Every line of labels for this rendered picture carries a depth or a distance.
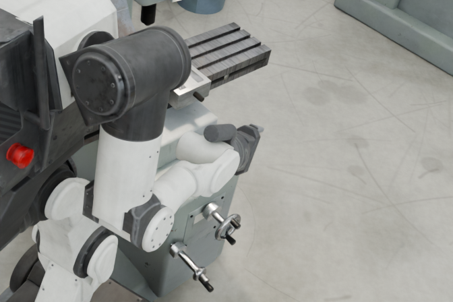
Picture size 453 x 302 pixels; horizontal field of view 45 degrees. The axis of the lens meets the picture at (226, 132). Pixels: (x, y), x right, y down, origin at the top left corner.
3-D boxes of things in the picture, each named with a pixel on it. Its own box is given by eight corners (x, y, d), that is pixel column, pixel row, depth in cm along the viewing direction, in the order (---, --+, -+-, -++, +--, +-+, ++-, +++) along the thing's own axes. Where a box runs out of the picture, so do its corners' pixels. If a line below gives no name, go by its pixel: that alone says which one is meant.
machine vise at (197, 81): (208, 96, 194) (214, 71, 187) (176, 110, 186) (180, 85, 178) (148, 46, 210) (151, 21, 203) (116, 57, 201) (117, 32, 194)
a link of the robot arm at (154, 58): (125, 157, 71) (138, 62, 65) (73, 129, 75) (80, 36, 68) (175, 127, 81) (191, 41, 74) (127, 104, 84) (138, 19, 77)
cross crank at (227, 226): (245, 237, 197) (251, 217, 189) (221, 253, 190) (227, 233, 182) (216, 208, 204) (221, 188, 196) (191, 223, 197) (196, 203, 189)
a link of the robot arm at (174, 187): (199, 206, 104) (136, 269, 90) (156, 183, 107) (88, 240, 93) (206, 163, 98) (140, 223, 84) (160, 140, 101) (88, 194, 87)
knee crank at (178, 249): (218, 288, 190) (220, 278, 186) (205, 297, 187) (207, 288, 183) (178, 245, 200) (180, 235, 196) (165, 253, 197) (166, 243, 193)
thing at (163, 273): (218, 262, 239) (244, 170, 199) (160, 303, 220) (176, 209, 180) (112, 151, 276) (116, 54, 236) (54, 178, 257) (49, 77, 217)
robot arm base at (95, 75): (131, 141, 67) (121, 51, 63) (54, 125, 73) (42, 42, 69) (195, 104, 79) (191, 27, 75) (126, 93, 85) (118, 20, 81)
